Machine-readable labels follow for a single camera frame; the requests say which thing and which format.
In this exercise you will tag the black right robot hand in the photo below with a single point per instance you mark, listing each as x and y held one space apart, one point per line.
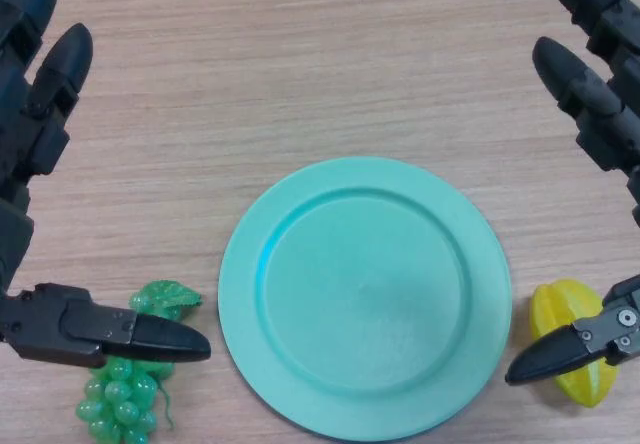
600 99

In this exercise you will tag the green grape bunch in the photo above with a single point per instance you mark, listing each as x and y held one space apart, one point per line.
125 394

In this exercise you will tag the yellow starfruit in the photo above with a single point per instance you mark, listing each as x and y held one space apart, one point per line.
575 349

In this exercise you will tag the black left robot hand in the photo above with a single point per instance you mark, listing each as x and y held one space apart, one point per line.
30 114

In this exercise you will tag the green round plate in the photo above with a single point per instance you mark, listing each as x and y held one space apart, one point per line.
365 298

